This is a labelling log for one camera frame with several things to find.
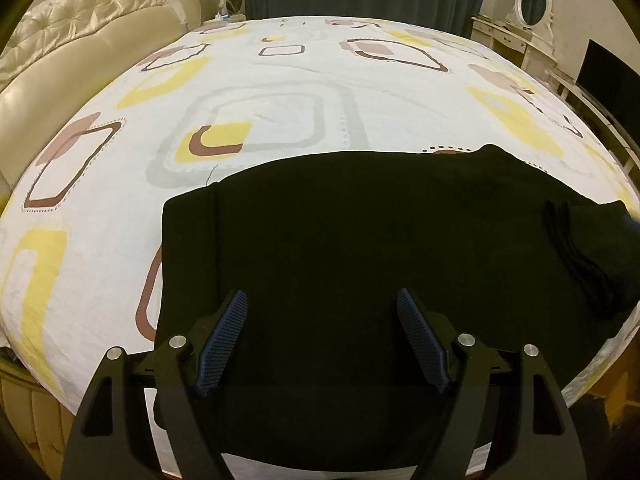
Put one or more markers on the small white desk fan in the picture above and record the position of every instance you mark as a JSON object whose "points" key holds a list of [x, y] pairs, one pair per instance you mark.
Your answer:
{"points": [[234, 1]]}

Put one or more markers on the white dressing table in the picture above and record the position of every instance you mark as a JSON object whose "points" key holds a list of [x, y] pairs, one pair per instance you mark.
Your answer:
{"points": [[510, 40]]}

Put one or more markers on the white television stand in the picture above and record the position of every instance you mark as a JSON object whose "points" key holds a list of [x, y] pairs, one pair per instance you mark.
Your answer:
{"points": [[600, 115]]}

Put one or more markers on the cream padded bed base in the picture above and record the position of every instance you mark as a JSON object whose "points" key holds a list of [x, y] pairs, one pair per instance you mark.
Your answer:
{"points": [[30, 410]]}

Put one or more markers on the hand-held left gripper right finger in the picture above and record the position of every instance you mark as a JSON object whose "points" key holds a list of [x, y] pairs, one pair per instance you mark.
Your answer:
{"points": [[419, 330]]}

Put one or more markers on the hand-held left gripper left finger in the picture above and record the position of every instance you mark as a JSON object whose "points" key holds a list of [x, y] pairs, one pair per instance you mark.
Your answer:
{"points": [[226, 327]]}

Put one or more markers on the bed with patterned sheet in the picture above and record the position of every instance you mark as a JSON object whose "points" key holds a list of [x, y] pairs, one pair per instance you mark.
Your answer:
{"points": [[260, 90]]}

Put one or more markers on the cream tufted bed headboard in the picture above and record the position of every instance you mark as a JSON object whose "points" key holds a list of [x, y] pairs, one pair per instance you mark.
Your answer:
{"points": [[75, 55]]}

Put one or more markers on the black pants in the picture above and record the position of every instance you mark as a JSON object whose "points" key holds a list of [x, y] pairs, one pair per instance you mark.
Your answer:
{"points": [[350, 235]]}

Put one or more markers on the black flat television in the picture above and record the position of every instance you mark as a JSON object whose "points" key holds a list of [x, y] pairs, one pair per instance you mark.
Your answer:
{"points": [[610, 80]]}

